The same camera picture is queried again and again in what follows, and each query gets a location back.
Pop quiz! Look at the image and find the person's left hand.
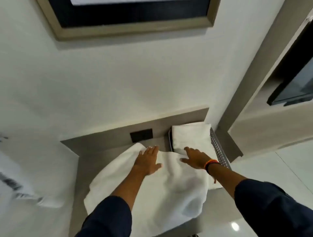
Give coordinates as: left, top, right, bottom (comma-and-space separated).
133, 146, 162, 177

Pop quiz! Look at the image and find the person's right forearm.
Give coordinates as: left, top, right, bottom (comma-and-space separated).
207, 163, 313, 237

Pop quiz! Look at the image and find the grey wall back panel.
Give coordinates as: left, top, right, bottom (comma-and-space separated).
61, 107, 210, 157

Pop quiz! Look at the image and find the perforated metal tray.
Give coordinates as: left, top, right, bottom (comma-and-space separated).
168, 127, 232, 170

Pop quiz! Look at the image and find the beige wall niche frame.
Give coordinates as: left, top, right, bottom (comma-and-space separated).
216, 0, 313, 162

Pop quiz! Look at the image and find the beige framed picture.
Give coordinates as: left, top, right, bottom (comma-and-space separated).
36, 0, 221, 41

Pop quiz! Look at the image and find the black television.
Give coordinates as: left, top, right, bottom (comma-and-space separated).
267, 22, 313, 107

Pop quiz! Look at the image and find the large white towel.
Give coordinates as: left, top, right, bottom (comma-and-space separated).
84, 143, 223, 237

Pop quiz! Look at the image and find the orange and black thread bracelet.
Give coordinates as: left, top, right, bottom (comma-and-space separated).
204, 159, 221, 184

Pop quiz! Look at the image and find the folded white towel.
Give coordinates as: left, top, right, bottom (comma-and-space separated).
172, 122, 217, 160

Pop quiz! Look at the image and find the person's left forearm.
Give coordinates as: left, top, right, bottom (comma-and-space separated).
75, 168, 147, 237

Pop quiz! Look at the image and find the person's right hand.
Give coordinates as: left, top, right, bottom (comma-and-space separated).
180, 147, 213, 170

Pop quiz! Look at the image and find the black wall socket plate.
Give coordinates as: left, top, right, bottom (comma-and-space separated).
130, 128, 153, 143

